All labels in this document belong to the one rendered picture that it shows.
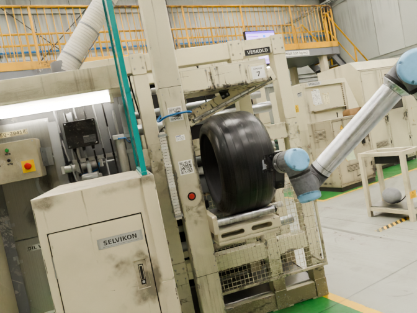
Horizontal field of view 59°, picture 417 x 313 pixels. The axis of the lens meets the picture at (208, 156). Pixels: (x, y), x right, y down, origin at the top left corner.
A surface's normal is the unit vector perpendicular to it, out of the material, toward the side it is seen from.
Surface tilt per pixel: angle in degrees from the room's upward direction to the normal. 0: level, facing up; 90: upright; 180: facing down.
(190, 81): 90
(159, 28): 90
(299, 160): 78
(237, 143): 67
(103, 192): 90
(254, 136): 61
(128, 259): 90
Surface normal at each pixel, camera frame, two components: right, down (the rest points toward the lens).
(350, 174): 0.47, -0.04
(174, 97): 0.22, 0.01
